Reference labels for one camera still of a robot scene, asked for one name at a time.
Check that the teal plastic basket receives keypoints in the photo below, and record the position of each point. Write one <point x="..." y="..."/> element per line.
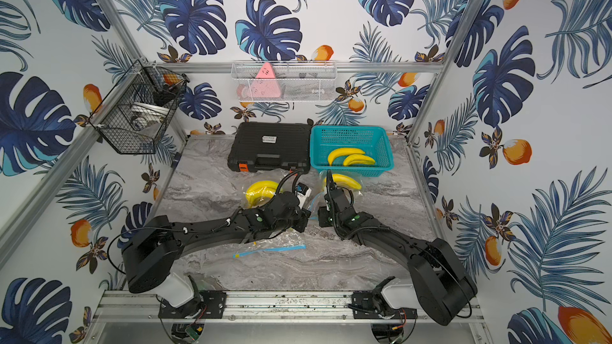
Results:
<point x="372" y="140"/>

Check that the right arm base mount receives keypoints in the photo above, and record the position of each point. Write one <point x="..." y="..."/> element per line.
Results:
<point x="393" y="298"/>

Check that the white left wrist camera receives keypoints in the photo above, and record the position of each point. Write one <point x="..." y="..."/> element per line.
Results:
<point x="303" y="193"/>

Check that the black wire basket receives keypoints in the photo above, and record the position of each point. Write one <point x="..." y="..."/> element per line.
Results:
<point x="136" y="114"/>

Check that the yellow banana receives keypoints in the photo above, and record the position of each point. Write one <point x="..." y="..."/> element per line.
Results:
<point x="343" y="152"/>
<point x="260" y="192"/>
<point x="358" y="159"/>

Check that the clear zip-top bag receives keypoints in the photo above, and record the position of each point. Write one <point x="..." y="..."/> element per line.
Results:
<point x="351" y="182"/>

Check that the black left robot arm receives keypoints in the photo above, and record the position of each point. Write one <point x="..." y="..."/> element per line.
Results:
<point x="152" y="250"/>

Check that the white wire shelf basket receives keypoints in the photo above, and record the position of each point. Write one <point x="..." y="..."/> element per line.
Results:
<point x="300" y="81"/>

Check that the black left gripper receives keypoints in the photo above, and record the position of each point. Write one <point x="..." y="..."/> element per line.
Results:
<point x="300" y="215"/>

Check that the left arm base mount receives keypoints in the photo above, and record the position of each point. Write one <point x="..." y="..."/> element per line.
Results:
<point x="191" y="306"/>

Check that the pink triangular object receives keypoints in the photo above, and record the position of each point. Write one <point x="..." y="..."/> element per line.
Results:
<point x="265" y="85"/>

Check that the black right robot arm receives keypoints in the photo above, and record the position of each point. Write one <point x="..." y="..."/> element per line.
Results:
<point x="441" y="283"/>

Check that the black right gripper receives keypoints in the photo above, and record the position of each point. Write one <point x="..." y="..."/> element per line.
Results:
<point x="321" y="213"/>

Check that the black plastic tool case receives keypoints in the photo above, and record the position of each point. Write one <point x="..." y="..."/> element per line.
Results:
<point x="262" y="146"/>

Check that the clear bag with banana peel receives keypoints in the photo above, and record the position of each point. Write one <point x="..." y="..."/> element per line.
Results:
<point x="289" y="240"/>

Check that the aluminium front rail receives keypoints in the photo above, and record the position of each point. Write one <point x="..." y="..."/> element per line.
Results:
<point x="254" y="307"/>

